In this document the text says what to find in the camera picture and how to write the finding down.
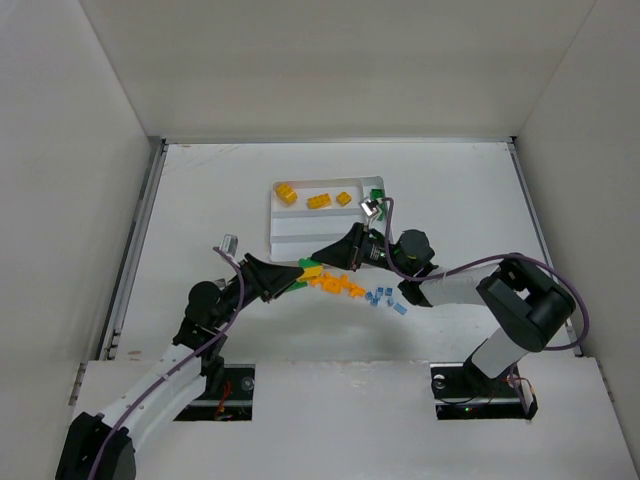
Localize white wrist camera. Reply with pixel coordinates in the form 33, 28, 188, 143
359, 197, 382, 218
218, 233, 239, 258

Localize green lego plate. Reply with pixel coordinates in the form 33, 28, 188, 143
370, 188, 387, 221

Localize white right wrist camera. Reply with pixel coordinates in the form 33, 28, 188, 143
359, 197, 382, 218

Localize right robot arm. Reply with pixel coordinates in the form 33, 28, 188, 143
311, 222, 576, 390

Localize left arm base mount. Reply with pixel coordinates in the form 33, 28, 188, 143
174, 364, 256, 422

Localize large yellow lego brick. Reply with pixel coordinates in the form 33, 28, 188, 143
274, 183, 298, 207

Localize white divided sorting tray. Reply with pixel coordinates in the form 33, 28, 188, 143
269, 176, 384, 263

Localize orange lego pieces pile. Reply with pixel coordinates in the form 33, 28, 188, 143
308, 272, 367, 299

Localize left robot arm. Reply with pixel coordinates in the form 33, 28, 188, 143
55, 254, 304, 479

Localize light blue lego pieces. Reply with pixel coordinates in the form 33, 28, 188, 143
364, 287, 407, 315

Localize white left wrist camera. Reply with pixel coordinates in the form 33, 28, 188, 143
218, 233, 239, 258

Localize small yellow lego brick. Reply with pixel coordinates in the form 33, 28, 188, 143
336, 191, 352, 207

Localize small green lego brick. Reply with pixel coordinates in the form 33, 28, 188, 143
288, 281, 308, 291

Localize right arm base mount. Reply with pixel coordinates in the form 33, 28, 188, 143
430, 363, 539, 421

